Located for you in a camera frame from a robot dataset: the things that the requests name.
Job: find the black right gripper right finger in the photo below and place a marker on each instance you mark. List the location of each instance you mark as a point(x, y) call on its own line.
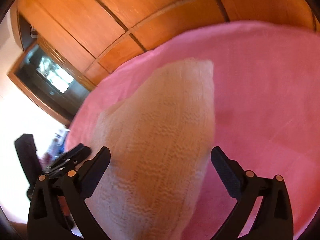
point(274, 219)

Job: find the cream knitted sweater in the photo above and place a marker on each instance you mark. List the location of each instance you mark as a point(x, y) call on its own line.
point(160, 139)

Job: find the dark doorway with window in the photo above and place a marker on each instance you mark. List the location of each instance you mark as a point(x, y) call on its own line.
point(45, 76)

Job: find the wooden panelled wardrobe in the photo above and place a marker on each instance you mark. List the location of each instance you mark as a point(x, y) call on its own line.
point(92, 38)

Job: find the pink bed blanket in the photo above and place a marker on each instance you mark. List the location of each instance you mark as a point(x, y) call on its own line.
point(266, 81)

